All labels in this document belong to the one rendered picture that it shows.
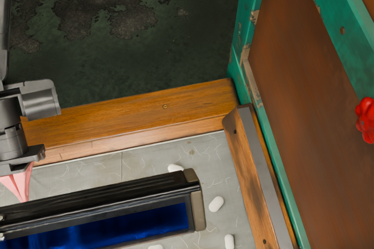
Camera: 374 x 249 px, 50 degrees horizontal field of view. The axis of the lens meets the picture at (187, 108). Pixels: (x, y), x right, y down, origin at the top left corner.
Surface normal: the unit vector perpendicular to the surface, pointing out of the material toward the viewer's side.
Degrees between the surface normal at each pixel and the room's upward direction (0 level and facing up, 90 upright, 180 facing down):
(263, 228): 66
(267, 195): 0
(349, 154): 90
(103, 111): 0
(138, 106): 0
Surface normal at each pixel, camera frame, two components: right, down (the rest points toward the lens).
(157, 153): 0.00, -0.44
